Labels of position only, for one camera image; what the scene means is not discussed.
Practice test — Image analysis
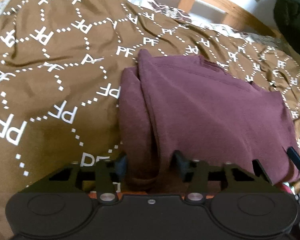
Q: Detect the brown PF patterned blanket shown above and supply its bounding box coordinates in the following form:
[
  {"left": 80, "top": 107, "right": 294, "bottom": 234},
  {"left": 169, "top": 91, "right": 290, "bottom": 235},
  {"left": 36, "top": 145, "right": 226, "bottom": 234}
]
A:
[{"left": 0, "top": 0, "right": 300, "bottom": 239}]

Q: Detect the maroon long-sleeve shirt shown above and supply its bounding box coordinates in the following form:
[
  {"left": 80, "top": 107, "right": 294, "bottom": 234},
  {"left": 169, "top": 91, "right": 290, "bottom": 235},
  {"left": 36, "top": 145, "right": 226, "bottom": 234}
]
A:
[{"left": 119, "top": 50, "right": 300, "bottom": 185}]

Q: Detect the floral white bed sheet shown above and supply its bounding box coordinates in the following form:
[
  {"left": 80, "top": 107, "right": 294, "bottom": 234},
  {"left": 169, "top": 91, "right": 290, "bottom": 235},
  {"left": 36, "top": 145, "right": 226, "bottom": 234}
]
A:
[{"left": 156, "top": 0, "right": 278, "bottom": 34}]

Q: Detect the wooden bed frame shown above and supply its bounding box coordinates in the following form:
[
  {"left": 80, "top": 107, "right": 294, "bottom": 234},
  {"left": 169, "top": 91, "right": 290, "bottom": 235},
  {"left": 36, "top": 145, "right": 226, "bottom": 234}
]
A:
[{"left": 0, "top": 0, "right": 283, "bottom": 40}]

